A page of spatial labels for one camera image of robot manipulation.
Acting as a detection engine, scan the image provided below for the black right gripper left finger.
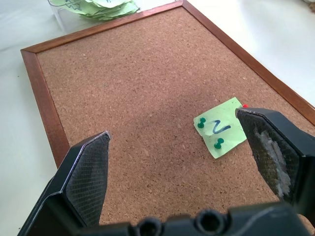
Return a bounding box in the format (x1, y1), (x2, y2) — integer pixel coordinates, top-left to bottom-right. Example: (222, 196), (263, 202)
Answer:
(17, 130), (111, 236)

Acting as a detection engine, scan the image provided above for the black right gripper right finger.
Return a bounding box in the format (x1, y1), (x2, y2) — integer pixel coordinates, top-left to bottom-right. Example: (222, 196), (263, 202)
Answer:
(235, 107), (315, 219)

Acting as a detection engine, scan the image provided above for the green note with blue mark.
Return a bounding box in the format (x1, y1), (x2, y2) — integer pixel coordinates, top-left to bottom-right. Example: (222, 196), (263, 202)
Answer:
(193, 97), (248, 160)

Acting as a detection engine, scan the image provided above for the wood framed cork board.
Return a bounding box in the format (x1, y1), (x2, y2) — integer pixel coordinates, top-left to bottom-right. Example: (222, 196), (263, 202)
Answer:
(20, 0), (315, 232)

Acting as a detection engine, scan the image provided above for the clear plastic container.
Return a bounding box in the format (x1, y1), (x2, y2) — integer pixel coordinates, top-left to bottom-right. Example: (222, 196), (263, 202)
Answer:
(46, 0), (141, 32)

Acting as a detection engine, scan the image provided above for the pile of green paper notes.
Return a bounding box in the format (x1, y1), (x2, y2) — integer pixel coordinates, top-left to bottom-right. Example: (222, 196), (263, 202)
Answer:
(50, 0), (140, 21)

